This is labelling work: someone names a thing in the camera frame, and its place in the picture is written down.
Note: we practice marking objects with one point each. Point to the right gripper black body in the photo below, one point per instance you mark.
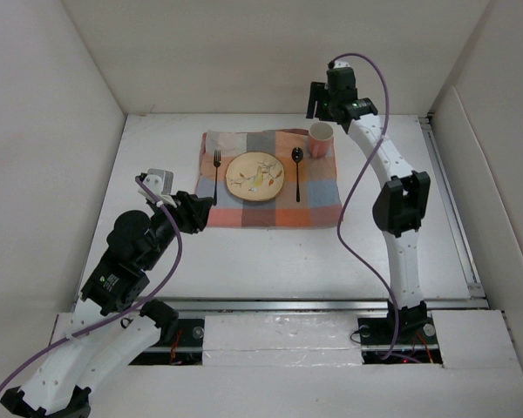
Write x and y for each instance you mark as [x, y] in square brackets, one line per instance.
[324, 106]

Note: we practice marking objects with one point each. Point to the aluminium rail right side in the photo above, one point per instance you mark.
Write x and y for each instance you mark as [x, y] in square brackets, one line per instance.
[477, 296]

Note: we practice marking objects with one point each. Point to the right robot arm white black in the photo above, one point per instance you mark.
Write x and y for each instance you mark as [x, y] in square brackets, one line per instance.
[401, 204]

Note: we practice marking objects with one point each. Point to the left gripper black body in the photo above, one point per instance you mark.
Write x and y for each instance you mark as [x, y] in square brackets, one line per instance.
[179, 214]

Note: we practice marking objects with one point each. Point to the pink cup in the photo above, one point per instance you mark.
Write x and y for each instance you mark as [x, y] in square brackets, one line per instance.
[320, 139]

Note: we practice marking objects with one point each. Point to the aluminium rail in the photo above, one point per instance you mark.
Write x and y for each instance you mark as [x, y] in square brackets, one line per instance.
[477, 296]
[226, 306]

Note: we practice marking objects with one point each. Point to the black metal spoon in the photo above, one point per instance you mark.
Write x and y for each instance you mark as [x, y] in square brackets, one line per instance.
[297, 156]

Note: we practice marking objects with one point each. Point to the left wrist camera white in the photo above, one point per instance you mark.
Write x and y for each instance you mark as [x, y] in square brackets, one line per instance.
[156, 185]

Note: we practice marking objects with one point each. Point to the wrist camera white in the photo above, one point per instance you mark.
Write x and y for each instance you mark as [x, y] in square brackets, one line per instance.
[339, 67]
[156, 185]

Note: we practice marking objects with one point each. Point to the aluminium rail front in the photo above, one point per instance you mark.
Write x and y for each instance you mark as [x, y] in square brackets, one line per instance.
[226, 306]

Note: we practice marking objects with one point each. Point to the beige bird pattern plate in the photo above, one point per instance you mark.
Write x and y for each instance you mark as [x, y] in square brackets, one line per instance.
[255, 177]

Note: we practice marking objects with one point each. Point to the black metal fork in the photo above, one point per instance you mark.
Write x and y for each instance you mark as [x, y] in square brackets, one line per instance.
[217, 164]

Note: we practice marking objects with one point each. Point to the checkered orange blue cloth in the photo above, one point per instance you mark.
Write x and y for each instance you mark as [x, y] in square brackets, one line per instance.
[320, 203]

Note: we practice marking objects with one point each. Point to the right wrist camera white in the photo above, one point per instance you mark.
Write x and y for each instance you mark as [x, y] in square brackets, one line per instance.
[339, 67]

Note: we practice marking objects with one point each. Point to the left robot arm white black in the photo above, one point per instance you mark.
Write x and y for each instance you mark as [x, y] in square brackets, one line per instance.
[109, 327]

